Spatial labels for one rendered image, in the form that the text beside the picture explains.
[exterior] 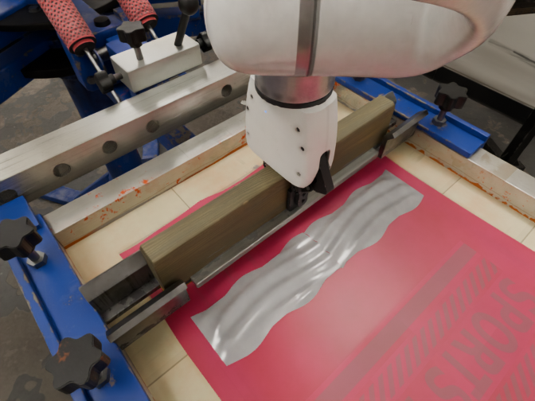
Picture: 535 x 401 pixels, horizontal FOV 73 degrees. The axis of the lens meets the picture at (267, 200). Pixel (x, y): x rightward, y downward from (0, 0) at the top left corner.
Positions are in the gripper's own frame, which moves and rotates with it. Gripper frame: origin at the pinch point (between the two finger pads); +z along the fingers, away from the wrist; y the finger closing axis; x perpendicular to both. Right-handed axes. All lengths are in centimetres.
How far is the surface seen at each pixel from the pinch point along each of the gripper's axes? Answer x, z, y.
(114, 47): -2.6, -2.4, -41.5
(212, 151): -1.8, 3.4, -14.6
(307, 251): -2.3, 5.2, 6.6
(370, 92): 25.8, 1.6, -7.0
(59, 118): -4, 102, -188
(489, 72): 199, 84, -37
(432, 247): 11.0, 6.0, 16.7
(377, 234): 7.0, 5.9, 10.7
